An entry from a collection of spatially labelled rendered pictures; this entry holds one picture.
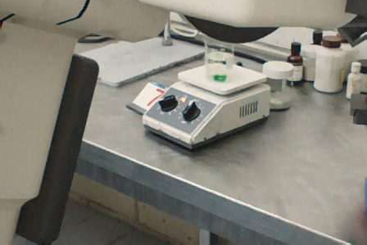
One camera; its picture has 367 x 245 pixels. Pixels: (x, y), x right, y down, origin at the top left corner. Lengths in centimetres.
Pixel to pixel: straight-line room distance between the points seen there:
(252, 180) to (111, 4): 87
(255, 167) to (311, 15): 97
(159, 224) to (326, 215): 127
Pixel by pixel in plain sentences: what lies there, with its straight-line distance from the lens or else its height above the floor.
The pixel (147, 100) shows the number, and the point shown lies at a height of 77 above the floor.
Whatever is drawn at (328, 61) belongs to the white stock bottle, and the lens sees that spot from 155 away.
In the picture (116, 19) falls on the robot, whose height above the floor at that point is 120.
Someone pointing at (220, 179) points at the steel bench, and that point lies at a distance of 119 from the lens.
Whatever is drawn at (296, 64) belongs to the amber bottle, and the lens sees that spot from 160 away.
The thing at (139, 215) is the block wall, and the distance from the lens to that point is 239.
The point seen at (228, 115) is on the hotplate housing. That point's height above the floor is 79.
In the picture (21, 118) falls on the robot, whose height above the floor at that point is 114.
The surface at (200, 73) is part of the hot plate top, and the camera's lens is 138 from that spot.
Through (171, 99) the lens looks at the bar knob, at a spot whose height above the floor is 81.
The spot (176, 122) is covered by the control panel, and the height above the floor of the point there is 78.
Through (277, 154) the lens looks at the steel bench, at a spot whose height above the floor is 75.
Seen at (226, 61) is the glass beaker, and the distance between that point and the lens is 132.
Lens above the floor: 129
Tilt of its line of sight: 23 degrees down
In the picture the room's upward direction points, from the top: 2 degrees clockwise
